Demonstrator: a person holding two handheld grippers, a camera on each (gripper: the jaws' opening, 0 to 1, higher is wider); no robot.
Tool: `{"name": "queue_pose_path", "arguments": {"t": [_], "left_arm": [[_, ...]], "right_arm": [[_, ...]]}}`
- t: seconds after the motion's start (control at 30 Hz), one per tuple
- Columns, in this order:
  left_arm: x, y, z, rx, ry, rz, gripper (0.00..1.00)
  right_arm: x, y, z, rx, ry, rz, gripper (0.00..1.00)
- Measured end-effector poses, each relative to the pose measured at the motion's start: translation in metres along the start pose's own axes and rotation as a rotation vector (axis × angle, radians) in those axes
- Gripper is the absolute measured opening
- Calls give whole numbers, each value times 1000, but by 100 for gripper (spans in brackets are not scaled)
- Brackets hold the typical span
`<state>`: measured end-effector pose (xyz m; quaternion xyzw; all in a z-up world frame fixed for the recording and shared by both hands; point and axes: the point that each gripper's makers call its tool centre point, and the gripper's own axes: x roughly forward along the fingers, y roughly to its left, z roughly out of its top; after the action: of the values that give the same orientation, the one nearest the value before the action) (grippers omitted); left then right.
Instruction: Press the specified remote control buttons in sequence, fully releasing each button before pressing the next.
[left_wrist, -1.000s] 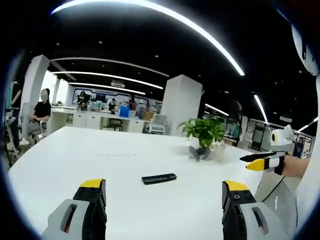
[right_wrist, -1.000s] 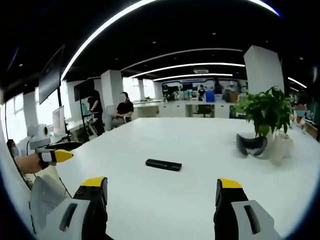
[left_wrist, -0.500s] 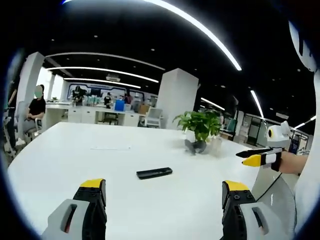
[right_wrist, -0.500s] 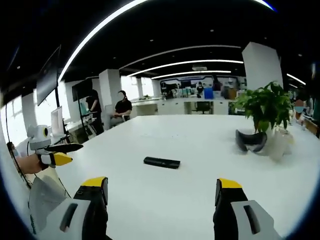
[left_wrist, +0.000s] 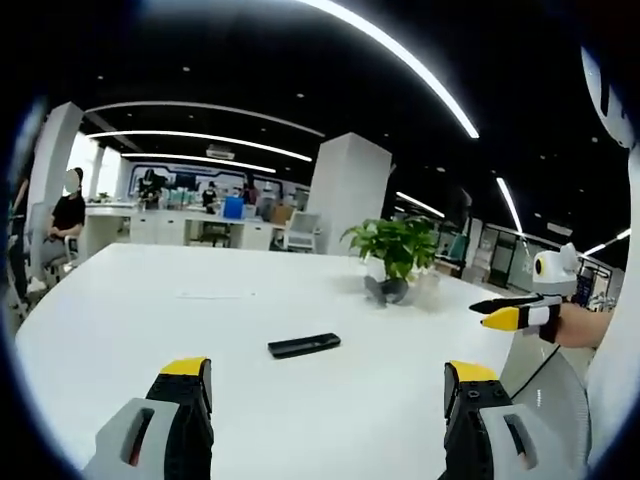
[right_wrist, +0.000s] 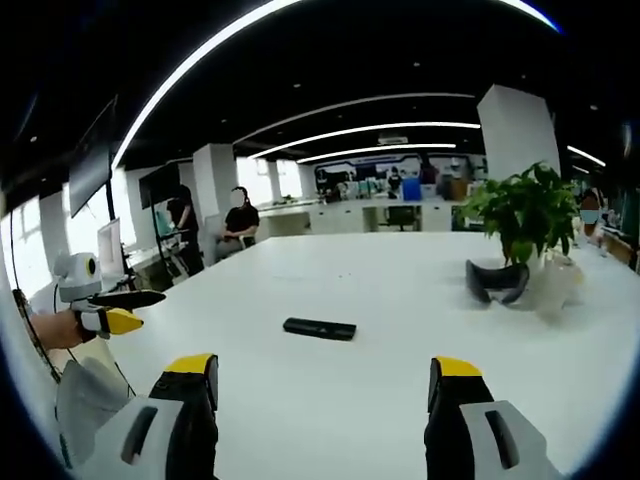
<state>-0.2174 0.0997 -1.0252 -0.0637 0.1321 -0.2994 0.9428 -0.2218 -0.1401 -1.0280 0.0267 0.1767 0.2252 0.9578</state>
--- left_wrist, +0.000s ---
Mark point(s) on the white office chair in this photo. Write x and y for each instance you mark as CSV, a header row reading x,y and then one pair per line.
x,y
302,230

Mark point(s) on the long white counter desk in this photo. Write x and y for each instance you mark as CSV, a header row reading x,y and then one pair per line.
x,y
165,227

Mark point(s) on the curved ceiling light strip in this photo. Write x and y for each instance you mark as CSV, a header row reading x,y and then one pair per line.
x,y
400,52

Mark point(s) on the white square pillar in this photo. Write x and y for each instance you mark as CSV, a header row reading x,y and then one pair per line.
x,y
345,195

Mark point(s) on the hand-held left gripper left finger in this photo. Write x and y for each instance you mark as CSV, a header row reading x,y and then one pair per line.
x,y
187,400

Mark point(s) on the blue box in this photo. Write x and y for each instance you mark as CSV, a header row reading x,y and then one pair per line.
x,y
233,207

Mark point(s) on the green potted plant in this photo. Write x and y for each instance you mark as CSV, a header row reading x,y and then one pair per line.
x,y
395,245

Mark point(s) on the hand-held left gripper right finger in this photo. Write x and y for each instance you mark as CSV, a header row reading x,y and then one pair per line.
x,y
475,405

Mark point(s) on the white worn device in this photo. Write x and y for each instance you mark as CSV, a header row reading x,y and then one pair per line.
x,y
607,95

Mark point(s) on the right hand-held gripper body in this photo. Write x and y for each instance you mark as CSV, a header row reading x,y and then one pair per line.
x,y
552,272

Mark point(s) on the black remote control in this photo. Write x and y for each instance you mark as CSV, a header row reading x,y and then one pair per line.
x,y
304,345

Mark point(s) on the person's white shirt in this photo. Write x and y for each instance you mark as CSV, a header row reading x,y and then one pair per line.
x,y
617,350

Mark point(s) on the grey mesh office chair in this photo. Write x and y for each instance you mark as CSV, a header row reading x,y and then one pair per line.
x,y
555,400

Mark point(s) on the white swivel chair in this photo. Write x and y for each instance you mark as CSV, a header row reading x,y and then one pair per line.
x,y
65,260

